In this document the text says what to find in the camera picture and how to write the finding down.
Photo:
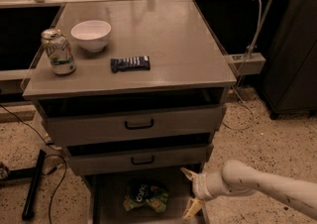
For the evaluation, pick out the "green white soda can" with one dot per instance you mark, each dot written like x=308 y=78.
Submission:
x=58 y=50

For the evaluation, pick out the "grey drawer cabinet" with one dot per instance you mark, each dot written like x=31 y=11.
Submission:
x=187 y=70

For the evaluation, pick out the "black floor stand bar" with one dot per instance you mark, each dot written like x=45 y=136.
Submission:
x=28 y=212

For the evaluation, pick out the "open bottom drawer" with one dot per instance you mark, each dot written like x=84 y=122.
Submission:
x=110 y=190

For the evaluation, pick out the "green rice chip bag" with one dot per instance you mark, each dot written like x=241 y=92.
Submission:
x=146 y=193

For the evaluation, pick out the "dark side cabinet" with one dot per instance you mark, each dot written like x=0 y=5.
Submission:
x=289 y=80

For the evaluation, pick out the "top grey drawer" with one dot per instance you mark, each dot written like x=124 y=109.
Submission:
x=137 y=125

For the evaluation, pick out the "grey metal bracket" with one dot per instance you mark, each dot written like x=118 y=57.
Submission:
x=242 y=66

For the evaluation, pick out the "dark blue snack bar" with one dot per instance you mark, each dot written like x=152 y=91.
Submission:
x=130 y=63

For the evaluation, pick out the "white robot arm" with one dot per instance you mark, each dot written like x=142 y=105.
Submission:
x=238 y=179

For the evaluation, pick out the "middle grey drawer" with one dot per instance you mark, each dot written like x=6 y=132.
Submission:
x=140 y=159

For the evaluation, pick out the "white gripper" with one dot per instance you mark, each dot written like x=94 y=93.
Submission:
x=200 y=186

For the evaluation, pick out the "grey drawer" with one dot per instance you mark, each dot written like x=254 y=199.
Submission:
x=140 y=159
x=137 y=125

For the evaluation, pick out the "white bowl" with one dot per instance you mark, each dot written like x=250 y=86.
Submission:
x=92 y=35

